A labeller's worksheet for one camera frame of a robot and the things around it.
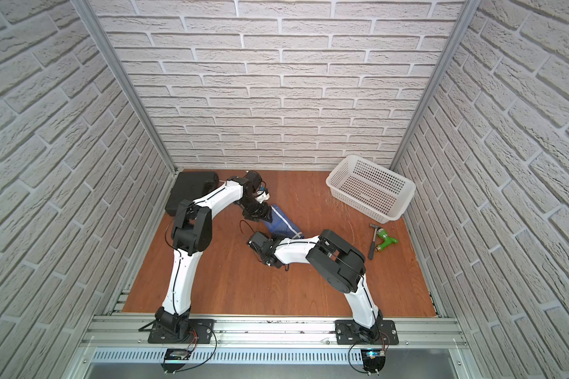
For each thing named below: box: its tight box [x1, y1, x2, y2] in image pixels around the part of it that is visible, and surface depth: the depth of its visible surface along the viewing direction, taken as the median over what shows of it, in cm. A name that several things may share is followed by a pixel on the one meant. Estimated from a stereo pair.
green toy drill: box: [374, 227, 400, 252], surface depth 96 cm
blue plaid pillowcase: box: [262, 204, 305, 240], surface depth 99 cm
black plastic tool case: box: [164, 171, 220, 217], surface depth 109 cm
